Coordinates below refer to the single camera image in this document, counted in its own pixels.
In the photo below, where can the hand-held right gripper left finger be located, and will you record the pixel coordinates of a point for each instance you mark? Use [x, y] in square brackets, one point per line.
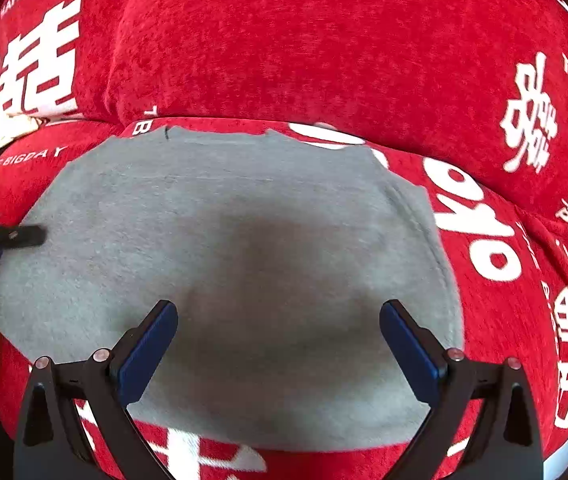
[146, 355]

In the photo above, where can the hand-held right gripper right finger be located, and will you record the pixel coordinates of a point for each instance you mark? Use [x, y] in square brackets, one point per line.
[406, 352]

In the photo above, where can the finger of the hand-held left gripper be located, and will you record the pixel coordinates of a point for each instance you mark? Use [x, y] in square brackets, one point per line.
[24, 235]

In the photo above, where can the red printed blanket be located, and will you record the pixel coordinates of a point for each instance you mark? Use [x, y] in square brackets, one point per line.
[289, 50]

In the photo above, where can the grey shirt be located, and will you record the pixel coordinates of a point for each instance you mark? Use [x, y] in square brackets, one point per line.
[214, 210]

